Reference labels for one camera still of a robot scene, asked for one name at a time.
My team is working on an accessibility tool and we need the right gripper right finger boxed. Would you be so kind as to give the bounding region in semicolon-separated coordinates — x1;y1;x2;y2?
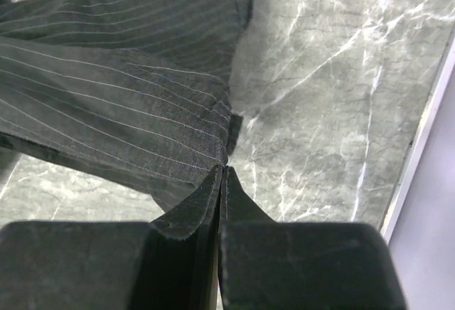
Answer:
218;167;406;309

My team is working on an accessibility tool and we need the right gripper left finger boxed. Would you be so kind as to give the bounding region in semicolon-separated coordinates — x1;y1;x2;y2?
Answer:
1;166;223;309

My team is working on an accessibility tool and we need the black pinstriped shirt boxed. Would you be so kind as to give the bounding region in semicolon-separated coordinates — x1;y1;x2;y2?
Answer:
1;0;253;210

